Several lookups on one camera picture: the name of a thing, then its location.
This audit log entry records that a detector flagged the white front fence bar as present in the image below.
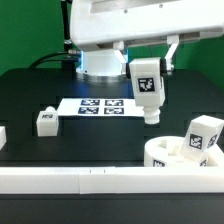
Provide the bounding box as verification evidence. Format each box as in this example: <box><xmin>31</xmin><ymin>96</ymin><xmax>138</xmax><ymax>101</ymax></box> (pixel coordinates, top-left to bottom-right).
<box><xmin>0</xmin><ymin>167</ymin><xmax>224</xmax><ymax>194</ymax></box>

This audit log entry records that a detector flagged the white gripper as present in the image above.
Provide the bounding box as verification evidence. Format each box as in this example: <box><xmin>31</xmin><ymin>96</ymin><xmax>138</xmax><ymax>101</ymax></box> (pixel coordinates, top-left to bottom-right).
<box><xmin>70</xmin><ymin>0</ymin><xmax>224</xmax><ymax>79</ymax></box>

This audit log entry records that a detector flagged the white round stool seat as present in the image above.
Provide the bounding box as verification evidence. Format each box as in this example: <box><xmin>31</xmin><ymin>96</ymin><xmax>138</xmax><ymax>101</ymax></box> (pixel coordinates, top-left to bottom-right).
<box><xmin>144</xmin><ymin>136</ymin><xmax>217</xmax><ymax>167</ymax></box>

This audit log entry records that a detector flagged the white left fence piece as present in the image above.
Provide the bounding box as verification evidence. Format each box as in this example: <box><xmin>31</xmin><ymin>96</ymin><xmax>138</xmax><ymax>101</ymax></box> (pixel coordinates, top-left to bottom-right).
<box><xmin>0</xmin><ymin>126</ymin><xmax>7</xmax><ymax>150</ymax></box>

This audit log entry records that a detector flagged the black cable bundle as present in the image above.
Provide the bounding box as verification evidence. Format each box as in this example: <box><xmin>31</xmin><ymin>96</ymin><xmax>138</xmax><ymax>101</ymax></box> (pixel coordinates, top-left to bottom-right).
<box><xmin>28</xmin><ymin>49</ymin><xmax>82</xmax><ymax>70</ymax></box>

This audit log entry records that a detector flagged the white marker sheet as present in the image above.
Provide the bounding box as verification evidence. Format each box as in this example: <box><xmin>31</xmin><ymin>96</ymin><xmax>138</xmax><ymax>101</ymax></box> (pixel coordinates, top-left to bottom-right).
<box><xmin>57</xmin><ymin>98</ymin><xmax>143</xmax><ymax>117</ymax></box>

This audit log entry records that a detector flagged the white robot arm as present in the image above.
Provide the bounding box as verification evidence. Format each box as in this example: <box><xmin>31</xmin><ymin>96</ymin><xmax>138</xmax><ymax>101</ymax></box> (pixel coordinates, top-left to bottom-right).
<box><xmin>70</xmin><ymin>0</ymin><xmax>224</xmax><ymax>77</ymax></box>

